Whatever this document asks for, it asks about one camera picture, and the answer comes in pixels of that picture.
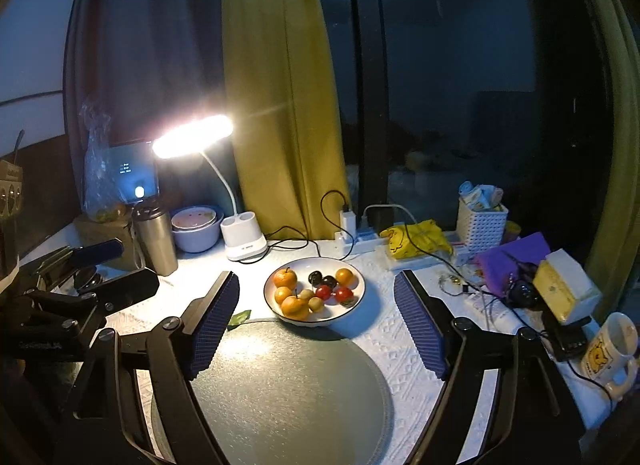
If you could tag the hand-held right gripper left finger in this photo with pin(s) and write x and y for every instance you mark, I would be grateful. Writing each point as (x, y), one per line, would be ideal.
(215, 325)

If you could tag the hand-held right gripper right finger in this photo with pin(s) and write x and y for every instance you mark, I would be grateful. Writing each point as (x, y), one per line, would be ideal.
(420, 325)

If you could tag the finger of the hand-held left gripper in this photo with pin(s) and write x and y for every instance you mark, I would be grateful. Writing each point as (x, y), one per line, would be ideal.
(97, 251)
(135, 285)

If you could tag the white plate with dark rim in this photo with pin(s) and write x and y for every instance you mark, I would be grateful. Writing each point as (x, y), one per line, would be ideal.
(350, 312)

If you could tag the orange without stem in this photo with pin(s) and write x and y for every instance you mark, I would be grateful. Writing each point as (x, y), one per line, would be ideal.
(282, 295)
(345, 277)

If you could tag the large orange with stem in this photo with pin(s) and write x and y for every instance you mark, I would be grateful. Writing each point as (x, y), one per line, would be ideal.
(295, 309)

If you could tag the small orange with stem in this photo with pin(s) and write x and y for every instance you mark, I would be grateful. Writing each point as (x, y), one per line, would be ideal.
(285, 277)

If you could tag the small yellow fruit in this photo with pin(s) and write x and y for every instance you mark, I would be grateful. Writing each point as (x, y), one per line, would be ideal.
(315, 304)
(306, 293)

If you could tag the dark plum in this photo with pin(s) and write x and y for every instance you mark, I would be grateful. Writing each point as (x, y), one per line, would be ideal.
(328, 281)
(315, 277)

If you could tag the red cherry tomato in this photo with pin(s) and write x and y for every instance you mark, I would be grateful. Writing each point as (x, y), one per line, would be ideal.
(323, 292)

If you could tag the brown cardboard box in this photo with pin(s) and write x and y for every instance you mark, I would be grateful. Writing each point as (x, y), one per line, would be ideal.
(100, 240)

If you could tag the green leaf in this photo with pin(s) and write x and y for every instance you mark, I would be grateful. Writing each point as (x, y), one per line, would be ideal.
(240, 320)

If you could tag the white textured tablecloth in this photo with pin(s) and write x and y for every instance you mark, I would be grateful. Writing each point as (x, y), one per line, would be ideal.
(400, 345)

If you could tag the steel tumbler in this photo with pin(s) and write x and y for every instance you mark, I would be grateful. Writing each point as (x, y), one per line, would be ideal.
(156, 242)

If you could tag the flat white box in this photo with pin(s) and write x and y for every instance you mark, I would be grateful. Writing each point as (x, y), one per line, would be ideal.
(430, 262)

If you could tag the clear plastic bag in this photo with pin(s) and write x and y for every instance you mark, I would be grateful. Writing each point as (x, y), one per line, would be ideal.
(102, 180)

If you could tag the lavender bowl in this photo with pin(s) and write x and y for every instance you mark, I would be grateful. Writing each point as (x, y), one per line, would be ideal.
(197, 237)

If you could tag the yellow duck print bag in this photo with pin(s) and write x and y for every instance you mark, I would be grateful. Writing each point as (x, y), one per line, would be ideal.
(420, 240)

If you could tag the dark display device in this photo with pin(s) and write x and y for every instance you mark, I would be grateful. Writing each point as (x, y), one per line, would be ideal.
(137, 170)

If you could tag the white desk lamp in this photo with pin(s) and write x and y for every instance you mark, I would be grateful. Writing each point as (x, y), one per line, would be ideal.
(245, 237)

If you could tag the white power strip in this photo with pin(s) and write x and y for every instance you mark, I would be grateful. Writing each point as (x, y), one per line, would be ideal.
(367, 240)

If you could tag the round grey mat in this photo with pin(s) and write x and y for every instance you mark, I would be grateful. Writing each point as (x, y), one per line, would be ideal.
(290, 395)

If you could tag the purple cloth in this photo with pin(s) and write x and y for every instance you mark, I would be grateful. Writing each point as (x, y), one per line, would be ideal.
(510, 257)

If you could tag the white plastic basket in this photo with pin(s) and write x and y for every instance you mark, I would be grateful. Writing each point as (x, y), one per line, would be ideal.
(482, 227)

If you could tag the white charger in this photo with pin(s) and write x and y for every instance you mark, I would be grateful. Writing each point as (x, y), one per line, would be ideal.
(347, 222)

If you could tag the packets in basket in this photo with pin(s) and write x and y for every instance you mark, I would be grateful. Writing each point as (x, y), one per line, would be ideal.
(482, 195)

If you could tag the black device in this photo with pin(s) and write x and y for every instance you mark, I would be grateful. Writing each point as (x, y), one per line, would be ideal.
(565, 337)

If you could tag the yellow and white box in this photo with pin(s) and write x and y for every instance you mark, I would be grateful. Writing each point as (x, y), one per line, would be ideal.
(565, 285)

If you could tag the white mug with duck print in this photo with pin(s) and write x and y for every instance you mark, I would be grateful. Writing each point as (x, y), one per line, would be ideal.
(607, 355)

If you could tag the yellow curtain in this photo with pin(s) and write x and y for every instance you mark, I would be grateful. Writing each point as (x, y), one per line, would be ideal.
(280, 95)

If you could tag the olive green curtain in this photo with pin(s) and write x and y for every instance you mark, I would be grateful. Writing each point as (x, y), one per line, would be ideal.
(620, 145)

